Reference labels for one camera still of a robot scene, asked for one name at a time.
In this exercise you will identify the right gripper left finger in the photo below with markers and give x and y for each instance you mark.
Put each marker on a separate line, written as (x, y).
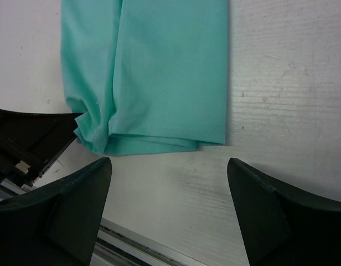
(56, 224)

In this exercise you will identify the aluminium frame rail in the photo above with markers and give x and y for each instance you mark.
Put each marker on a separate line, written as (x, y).
(121, 246)

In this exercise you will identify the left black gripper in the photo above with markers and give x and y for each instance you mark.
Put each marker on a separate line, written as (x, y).
(30, 143)

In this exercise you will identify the teal t-shirt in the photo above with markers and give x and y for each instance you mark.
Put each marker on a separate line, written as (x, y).
(146, 77)

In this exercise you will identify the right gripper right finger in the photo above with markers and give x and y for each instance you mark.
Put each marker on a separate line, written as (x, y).
(282, 224)

